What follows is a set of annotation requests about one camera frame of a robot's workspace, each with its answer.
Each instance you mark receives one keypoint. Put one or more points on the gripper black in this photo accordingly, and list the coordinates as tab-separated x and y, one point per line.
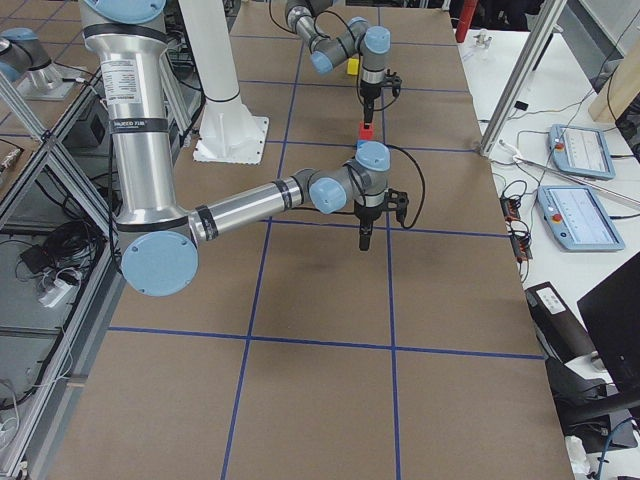
365	215
369	93

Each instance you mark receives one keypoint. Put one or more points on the red block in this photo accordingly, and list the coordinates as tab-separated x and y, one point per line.
366	132

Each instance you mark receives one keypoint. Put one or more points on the yellow block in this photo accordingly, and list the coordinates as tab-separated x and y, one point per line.
353	67

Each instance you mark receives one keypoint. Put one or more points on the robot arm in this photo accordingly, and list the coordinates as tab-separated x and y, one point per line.
370	43
158	237

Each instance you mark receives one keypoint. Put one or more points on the red cylinder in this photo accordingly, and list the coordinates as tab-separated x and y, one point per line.
465	20

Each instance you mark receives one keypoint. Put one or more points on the brown paper table cover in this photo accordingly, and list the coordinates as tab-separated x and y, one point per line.
294	355

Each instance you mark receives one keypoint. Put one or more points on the teach pendant far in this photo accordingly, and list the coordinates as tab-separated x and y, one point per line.
581	151

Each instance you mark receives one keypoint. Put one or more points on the teach pendant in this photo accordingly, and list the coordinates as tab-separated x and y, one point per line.
581	151
577	219

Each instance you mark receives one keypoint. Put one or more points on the teach pendant near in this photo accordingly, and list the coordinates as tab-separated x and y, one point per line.
577	219

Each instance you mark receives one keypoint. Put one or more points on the black monitor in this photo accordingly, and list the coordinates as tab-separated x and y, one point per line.
610	312

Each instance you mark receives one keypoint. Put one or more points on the white camera pillar base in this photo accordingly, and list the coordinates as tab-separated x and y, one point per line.
229	133

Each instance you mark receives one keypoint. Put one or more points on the aluminium frame post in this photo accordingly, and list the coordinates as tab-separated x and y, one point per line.
531	51

